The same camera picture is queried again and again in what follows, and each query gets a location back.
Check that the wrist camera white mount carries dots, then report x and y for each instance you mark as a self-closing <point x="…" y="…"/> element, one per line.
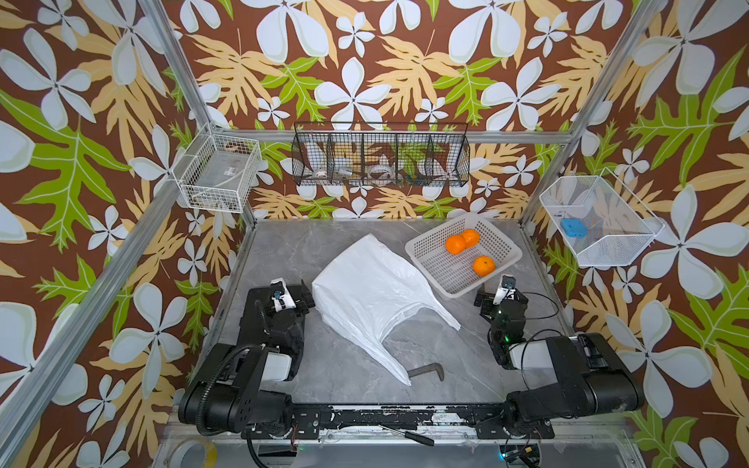
<point x="507" y="289"/>
<point x="281" y="296"/>

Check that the white wire basket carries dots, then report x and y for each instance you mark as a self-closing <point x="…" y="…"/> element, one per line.
<point x="620" y="225"/>
<point x="216" y="171"/>

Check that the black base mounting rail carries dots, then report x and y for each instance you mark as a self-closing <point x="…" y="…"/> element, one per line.
<point x="310" y="422"/>

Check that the black screwdriver on rail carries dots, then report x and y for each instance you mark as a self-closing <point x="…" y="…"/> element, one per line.
<point x="409" y="435"/>

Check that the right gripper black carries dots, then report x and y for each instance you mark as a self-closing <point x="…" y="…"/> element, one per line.
<point x="488" y="302"/>

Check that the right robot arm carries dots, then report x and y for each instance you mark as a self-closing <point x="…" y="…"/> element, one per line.
<point x="590" y="377"/>

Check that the black wire basket centre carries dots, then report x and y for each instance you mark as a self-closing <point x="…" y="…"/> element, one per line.
<point x="372" y="153"/>

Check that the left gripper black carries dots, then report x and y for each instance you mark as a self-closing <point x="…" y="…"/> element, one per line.
<point x="295" y="301"/>

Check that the white plastic perforated basket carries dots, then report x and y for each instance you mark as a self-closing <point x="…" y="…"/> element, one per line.
<point x="452" y="274"/>

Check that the orange fruit front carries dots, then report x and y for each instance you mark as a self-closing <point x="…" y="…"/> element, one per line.
<point x="483" y="266"/>

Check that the white wire basket left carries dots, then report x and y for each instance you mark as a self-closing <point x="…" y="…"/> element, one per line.
<point x="216" y="171"/>

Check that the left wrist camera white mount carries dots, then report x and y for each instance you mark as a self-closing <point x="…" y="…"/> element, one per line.
<point x="281" y="296"/>

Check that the orange fruit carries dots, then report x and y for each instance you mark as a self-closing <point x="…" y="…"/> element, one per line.
<point x="471" y="238"/>
<point x="483" y="266"/>
<point x="455" y="244"/>

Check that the white plastic bag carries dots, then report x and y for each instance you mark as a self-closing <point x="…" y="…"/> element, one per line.
<point x="367" y="291"/>

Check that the yellow tape roll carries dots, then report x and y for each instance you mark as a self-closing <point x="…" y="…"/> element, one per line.
<point x="193" y="452"/>

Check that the white wire basket right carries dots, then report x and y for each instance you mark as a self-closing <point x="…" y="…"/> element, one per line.
<point x="620" y="225"/>

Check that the blue object in basket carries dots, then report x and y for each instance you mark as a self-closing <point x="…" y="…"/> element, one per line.
<point x="574" y="228"/>

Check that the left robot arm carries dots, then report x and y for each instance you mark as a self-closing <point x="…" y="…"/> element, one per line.
<point x="225" y="394"/>

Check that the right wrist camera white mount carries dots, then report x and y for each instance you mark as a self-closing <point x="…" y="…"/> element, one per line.
<point x="507" y="289"/>

